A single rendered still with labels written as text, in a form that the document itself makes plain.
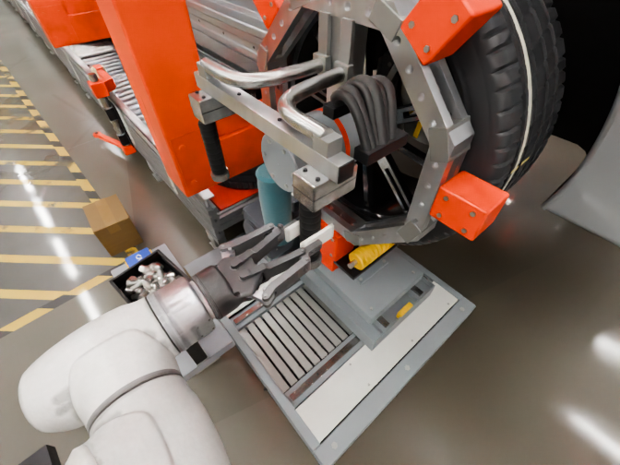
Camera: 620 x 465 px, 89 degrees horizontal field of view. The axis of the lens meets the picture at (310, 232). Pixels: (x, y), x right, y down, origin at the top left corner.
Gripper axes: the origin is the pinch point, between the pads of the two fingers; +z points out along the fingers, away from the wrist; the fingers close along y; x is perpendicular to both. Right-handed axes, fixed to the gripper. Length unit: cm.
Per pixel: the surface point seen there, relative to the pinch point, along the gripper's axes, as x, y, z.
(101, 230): -66, -109, -33
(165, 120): -3, -60, -1
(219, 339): -37.9, -13.1, -19.3
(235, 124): -13, -61, 20
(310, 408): -75, 7, -6
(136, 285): -27, -33, -29
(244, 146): -21, -60, 21
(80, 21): -19, -253, 18
